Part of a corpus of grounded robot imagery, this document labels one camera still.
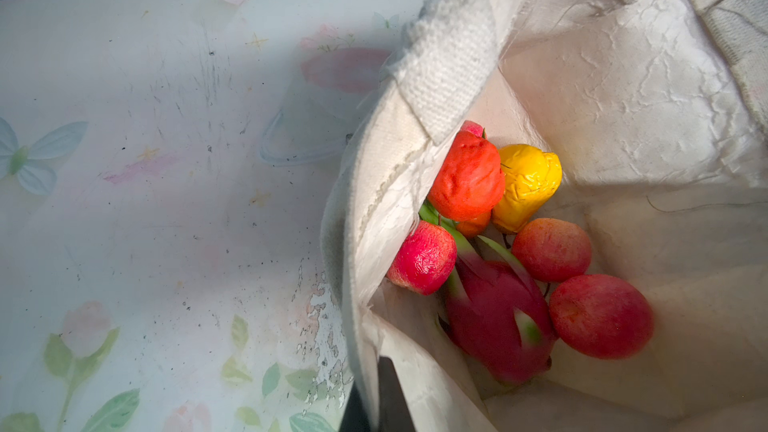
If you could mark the red tomato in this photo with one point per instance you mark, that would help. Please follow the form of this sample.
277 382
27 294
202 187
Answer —
470 181

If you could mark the red apple with yellow spot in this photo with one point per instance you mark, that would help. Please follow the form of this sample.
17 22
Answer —
602 316

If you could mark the red apple small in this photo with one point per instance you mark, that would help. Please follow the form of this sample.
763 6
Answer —
425 260
474 128
553 250

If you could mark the orange with green leaves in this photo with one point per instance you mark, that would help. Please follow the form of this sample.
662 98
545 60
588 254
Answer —
474 227

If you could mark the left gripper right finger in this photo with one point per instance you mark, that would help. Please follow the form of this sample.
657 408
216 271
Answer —
394 414

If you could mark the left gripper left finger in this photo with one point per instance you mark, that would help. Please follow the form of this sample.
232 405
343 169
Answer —
355 418

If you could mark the floral table mat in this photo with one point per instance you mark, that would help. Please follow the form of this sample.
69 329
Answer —
169 166

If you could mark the beige canvas grocery bag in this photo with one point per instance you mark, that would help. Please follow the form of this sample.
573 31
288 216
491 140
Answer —
657 110

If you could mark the pink dragon fruit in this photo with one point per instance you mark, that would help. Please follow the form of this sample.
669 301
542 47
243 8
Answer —
496 311

